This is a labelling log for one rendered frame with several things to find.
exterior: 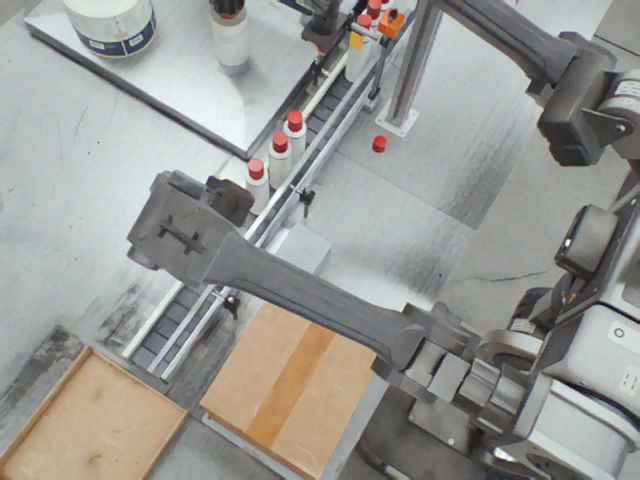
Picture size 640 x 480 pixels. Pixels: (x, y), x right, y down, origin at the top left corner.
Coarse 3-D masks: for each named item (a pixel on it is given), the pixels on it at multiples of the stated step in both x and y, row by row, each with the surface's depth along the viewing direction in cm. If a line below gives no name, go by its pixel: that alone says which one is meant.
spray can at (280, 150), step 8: (280, 136) 137; (272, 144) 139; (280, 144) 136; (288, 144) 140; (272, 152) 140; (280, 152) 139; (288, 152) 140; (272, 160) 142; (280, 160) 140; (288, 160) 142; (272, 168) 145; (280, 168) 144; (288, 168) 145; (272, 176) 149; (280, 176) 147; (272, 184) 153; (280, 184) 151
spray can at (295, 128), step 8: (296, 112) 139; (288, 120) 139; (296, 120) 138; (288, 128) 141; (296, 128) 140; (304, 128) 142; (288, 136) 142; (296, 136) 142; (304, 136) 143; (296, 144) 144; (304, 144) 147; (296, 152) 148; (296, 160) 151
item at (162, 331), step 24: (408, 24) 174; (336, 96) 165; (312, 120) 162; (336, 120) 162; (288, 192) 155; (192, 288) 145; (216, 288) 145; (168, 312) 143; (168, 336) 141; (144, 360) 139; (168, 360) 139
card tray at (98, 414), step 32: (96, 352) 143; (64, 384) 140; (96, 384) 141; (128, 384) 141; (32, 416) 135; (64, 416) 138; (96, 416) 139; (128, 416) 139; (160, 416) 139; (32, 448) 136; (64, 448) 136; (96, 448) 136; (128, 448) 137; (160, 448) 133
